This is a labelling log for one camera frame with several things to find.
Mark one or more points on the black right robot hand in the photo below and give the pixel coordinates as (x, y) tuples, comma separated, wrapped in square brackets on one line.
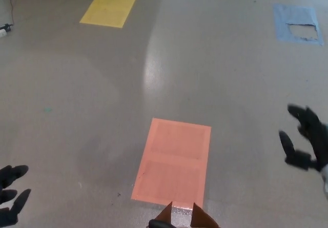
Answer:
[(316, 135)]

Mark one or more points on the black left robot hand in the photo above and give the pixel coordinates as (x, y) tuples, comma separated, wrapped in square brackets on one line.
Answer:
[(10, 174)]

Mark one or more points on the torn blue paper sheet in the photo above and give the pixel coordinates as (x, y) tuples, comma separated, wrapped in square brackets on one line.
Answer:
[(282, 23)]

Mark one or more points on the white power strip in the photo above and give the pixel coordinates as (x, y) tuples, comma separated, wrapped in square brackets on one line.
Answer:
[(2, 32)]

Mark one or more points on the orange paper sheet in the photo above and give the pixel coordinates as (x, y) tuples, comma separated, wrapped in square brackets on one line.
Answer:
[(174, 161)]

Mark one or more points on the yellow paper sheet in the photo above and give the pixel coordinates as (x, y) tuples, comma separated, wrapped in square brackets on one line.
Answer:
[(109, 9)]

